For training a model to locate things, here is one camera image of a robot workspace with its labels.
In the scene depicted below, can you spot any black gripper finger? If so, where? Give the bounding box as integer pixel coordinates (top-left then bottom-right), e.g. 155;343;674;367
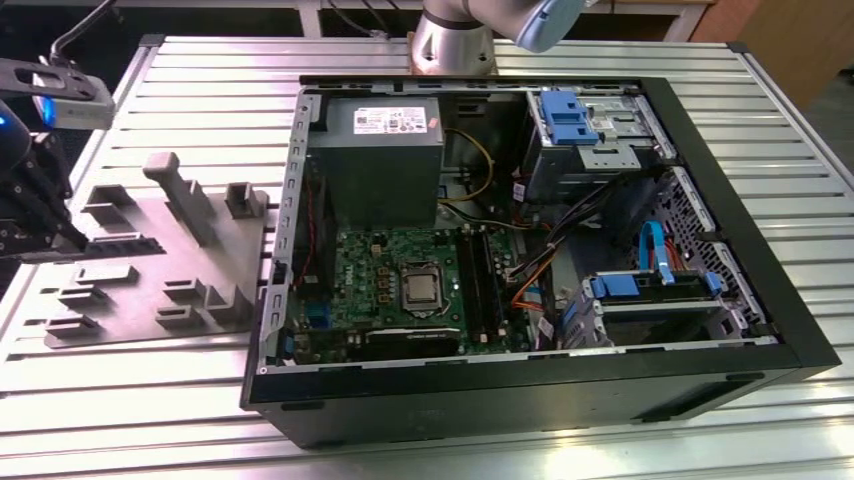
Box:
26;132;90;252
0;199;86;261

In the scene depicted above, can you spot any black RAM slot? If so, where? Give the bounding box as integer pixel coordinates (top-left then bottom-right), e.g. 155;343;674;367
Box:
456;225;492;346

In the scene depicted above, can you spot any grey parts rack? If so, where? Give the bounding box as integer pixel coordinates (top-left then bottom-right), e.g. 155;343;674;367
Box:
43;152;273;349

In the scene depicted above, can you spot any grey power supply unit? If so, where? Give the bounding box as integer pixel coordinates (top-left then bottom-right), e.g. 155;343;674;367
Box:
308;94;448;234

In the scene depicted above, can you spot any green motherboard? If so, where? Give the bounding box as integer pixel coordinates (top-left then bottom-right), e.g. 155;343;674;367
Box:
286;222;536;359

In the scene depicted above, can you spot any metal CPU socket cover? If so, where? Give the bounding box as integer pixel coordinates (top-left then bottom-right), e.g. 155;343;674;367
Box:
398;258;448;316

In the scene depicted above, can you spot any silver CPU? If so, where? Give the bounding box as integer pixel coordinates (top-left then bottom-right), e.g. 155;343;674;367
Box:
402;273;442;307

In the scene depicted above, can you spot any black graphics card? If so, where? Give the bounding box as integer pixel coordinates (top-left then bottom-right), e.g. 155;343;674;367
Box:
346;323;464;362

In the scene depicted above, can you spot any black open PC case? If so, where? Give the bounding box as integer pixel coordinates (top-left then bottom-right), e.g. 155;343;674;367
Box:
239;74;844;451

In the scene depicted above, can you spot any blue drive latch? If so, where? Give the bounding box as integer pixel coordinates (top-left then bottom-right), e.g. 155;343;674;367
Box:
541;88;597;146

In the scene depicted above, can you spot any silver disk bay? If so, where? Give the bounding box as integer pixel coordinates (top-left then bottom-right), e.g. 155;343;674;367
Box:
560;269;756;351

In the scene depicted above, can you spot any silver drive cage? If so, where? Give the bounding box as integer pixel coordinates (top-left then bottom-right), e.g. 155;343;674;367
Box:
524;89;676;201

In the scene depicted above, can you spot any hard disk in blue carrier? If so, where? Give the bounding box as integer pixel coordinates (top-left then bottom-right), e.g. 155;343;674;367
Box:
584;269;727;306

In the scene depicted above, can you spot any brown wooden cabinet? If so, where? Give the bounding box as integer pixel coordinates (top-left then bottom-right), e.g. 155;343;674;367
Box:
690;0;854;109

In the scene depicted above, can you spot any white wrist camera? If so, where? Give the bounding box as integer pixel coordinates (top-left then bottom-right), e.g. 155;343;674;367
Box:
0;57;117;132

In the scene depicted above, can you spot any black camera cable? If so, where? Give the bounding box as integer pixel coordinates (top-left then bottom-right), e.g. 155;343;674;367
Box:
46;0;119;69

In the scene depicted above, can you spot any yellow wire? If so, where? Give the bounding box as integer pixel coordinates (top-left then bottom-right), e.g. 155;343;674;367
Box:
441;127;497;205

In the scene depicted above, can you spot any black cable bundle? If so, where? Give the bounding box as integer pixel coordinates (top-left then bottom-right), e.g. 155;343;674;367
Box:
540;167;669;251

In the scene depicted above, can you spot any blue SATA wire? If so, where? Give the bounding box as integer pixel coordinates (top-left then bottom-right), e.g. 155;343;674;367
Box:
638;222;677;286

